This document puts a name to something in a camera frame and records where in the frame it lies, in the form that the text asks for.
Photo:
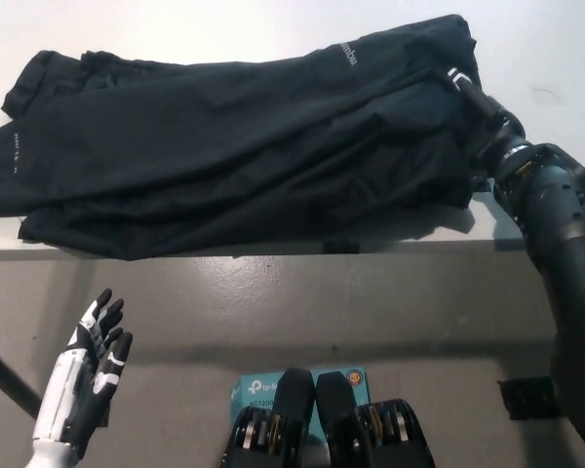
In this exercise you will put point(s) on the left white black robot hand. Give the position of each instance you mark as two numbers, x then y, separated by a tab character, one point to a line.
73	380

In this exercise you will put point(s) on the teal tp-link box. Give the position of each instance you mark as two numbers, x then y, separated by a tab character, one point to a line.
253	392

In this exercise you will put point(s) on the black jacket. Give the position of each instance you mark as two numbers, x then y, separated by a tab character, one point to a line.
214	161

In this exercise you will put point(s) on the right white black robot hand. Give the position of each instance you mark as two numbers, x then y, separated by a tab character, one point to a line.
492	127

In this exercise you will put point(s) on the black table leg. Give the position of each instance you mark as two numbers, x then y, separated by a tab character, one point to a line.
5	375

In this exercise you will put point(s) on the black table foot plate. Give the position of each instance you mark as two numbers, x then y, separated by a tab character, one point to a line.
529	397

